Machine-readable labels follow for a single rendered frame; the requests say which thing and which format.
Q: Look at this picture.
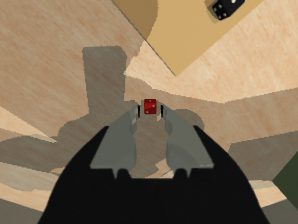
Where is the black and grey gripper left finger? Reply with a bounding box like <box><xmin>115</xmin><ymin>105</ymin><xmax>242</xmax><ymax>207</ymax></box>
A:
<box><xmin>37</xmin><ymin>105</ymin><xmax>140</xmax><ymax>224</ymax></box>

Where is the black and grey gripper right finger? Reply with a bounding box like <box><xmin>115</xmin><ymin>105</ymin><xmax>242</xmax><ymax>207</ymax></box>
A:
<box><xmin>161</xmin><ymin>105</ymin><xmax>270</xmax><ymax>224</ymax></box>

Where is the black die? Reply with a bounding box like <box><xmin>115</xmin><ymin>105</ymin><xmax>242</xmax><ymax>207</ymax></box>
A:
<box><xmin>212</xmin><ymin>0</ymin><xmax>245</xmax><ymax>21</ymax></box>

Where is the red die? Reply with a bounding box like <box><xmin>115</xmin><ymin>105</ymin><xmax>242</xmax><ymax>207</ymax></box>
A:
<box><xmin>144</xmin><ymin>99</ymin><xmax>157</xmax><ymax>114</ymax></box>

